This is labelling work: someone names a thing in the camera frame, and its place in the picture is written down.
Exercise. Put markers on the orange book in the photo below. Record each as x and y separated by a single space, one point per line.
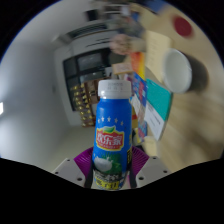
138 65

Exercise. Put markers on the teal book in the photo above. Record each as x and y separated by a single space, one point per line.
160 100

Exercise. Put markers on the flat round red coaster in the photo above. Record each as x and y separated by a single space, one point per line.
182 26

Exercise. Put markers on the blue booklet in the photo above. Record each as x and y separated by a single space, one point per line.
139 88

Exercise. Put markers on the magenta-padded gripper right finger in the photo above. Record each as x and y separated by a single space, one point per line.
153 168

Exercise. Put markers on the white wall air conditioner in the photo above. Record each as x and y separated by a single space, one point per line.
86 30

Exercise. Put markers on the large yellow paper envelope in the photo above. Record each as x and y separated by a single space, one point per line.
158 53

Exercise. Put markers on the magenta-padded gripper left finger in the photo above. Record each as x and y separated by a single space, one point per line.
68 170

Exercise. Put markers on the pink flowers in white pot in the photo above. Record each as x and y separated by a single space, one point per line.
123 44

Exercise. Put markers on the blue drink bottle white cap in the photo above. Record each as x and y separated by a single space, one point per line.
111 133

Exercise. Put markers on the black mug white inside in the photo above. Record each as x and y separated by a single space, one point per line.
178 71

